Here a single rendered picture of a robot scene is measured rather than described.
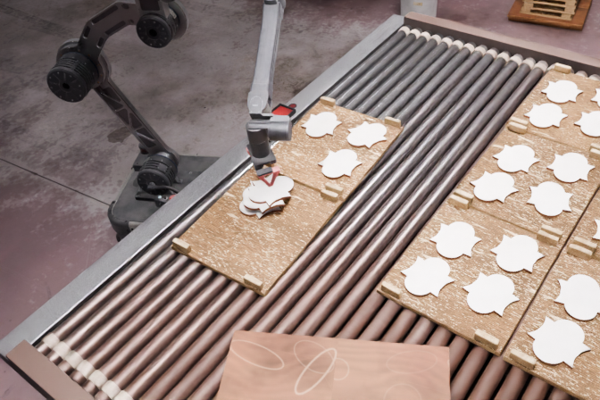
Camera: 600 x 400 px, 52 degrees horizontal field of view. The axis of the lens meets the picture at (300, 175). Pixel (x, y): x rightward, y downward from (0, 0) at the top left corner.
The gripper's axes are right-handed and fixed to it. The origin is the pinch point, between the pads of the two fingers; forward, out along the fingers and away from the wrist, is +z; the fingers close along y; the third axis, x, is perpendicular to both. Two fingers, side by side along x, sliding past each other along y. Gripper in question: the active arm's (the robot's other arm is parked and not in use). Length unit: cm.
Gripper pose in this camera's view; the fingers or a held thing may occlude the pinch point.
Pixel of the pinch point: (265, 174)
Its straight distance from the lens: 189.8
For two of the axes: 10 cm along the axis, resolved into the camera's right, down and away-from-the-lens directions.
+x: -9.4, 3.0, -1.6
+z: 1.1, 7.2, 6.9
